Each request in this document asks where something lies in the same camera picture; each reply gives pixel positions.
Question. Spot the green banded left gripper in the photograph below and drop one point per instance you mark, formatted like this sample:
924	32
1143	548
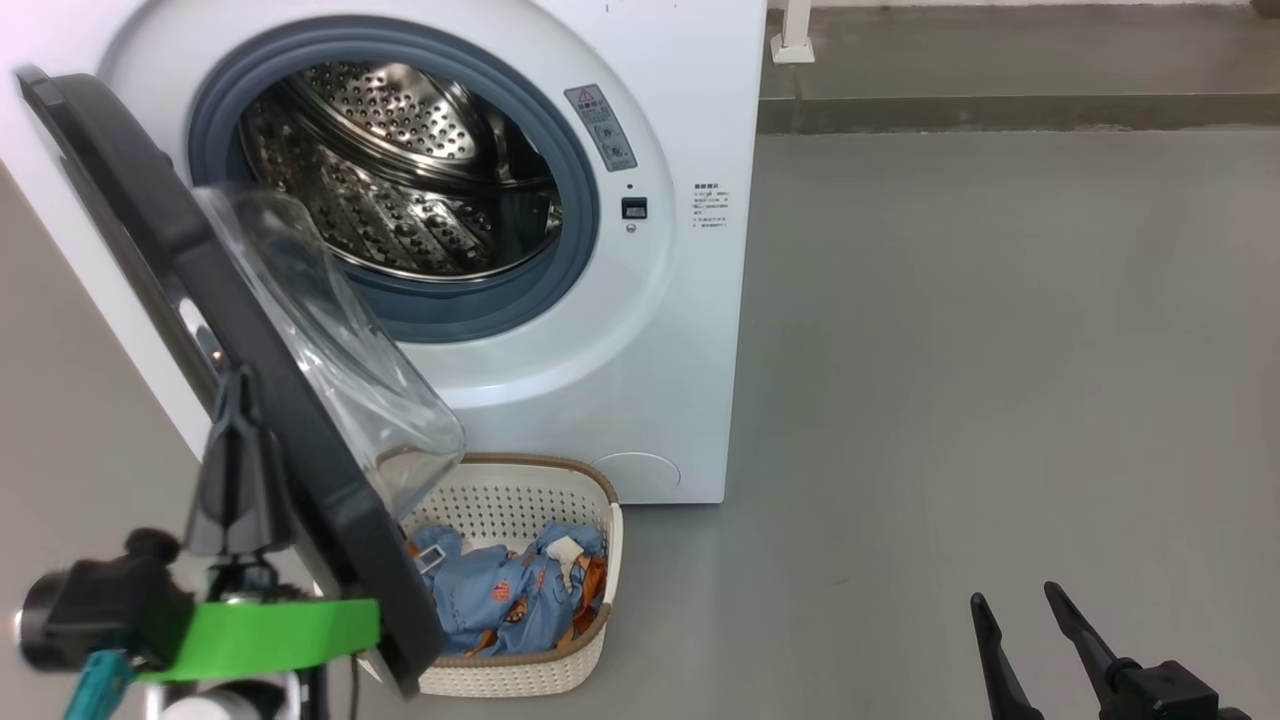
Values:
270	630

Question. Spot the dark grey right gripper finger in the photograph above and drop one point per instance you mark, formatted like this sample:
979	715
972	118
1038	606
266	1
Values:
1000	670
1090	645

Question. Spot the washing machine door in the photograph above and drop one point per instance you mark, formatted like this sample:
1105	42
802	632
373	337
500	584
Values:
280	400

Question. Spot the blue garment with orange prints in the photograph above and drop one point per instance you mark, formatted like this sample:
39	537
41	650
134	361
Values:
480	600

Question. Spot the blue orange white garment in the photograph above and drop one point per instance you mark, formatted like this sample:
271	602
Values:
580	570

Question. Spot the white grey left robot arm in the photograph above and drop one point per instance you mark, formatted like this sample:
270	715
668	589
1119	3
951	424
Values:
220	705

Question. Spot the white front-load washing machine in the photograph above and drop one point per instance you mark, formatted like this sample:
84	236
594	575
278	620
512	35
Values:
680	350

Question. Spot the black door latch slot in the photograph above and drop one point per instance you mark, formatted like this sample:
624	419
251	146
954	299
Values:
634	208

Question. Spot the cream perforated laundry basket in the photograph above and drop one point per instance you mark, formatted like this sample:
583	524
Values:
520	500

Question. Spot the round white filter cover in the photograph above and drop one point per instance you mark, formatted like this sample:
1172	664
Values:
640	478

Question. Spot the grey warning sticker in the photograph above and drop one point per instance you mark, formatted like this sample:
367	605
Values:
601	128

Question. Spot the small printed text label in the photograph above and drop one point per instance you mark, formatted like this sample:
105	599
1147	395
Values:
710	206

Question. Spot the teal left camera connector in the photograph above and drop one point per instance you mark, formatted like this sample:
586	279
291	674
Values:
95	690

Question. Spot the white metal frame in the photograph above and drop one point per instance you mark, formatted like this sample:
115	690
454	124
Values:
792	35

